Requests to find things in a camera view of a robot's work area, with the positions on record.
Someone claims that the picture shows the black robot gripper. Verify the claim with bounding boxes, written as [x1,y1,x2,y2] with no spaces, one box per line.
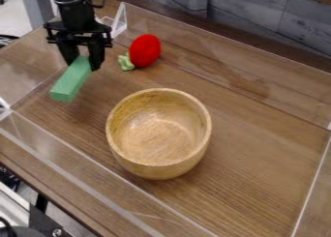
[44,0,112,71]

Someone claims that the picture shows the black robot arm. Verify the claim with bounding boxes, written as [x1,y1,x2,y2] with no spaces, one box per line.
[44,0,112,71]

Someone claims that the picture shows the grey table leg post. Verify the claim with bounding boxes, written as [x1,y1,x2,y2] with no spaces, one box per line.
[23,0,55,29]

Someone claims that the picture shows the black clamp with cable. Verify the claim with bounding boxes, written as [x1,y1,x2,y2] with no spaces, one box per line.
[0,205,73,237]

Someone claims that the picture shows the red plush strawberry toy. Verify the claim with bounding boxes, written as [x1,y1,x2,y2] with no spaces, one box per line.
[117,34,161,72]

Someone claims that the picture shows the green rectangular stick block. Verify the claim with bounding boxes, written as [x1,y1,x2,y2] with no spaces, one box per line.
[49,56,92,102]

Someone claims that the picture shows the clear acrylic tray wall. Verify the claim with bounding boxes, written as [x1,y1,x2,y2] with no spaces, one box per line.
[0,6,331,237]

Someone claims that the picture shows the light wooden bowl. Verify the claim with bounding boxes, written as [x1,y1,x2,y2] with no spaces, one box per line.
[104,88,212,180]

